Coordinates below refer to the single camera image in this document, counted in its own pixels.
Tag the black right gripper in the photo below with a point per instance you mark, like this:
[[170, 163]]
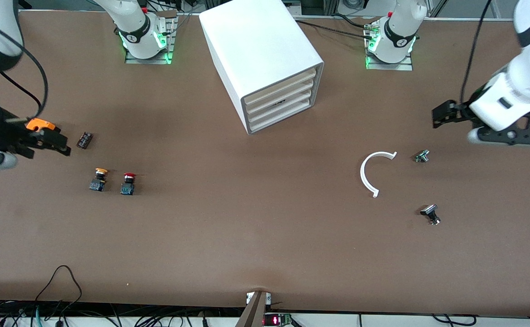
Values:
[[7, 132]]

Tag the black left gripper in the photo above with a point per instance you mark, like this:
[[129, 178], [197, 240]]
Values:
[[463, 112]]

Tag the red mushroom push button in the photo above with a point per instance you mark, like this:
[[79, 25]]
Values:
[[128, 184]]

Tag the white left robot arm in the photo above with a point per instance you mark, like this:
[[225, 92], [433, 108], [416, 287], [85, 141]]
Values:
[[398, 27]]

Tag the yellow mushroom push button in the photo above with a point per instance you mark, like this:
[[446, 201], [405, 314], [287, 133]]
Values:
[[98, 180]]

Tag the small black contact block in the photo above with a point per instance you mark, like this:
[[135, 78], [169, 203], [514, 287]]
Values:
[[84, 140]]

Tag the red LED display module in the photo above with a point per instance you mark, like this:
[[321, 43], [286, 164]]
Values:
[[274, 320]]

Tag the orange button enclosure box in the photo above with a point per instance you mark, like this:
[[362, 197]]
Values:
[[37, 124]]

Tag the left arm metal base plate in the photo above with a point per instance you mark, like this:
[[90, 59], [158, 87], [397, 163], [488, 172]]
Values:
[[389, 66]]

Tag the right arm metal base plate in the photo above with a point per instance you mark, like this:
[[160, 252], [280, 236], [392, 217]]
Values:
[[146, 61]]

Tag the white mount bracket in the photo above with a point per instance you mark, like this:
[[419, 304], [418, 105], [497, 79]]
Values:
[[248, 297]]

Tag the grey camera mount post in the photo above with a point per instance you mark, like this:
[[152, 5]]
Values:
[[252, 315]]

